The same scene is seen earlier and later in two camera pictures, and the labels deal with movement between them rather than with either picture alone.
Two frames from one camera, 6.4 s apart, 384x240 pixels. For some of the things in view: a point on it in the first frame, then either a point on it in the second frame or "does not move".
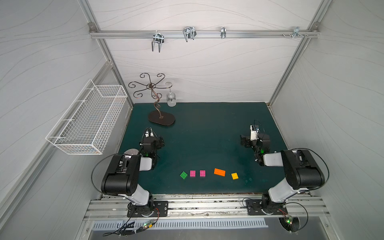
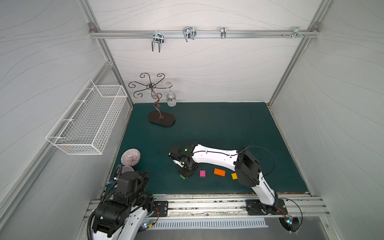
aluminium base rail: (205, 206) does not move
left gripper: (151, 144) → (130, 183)
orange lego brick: (219, 172) does not move
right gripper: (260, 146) → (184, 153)
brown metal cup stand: (154, 117) does not move
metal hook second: (189, 32) does not move
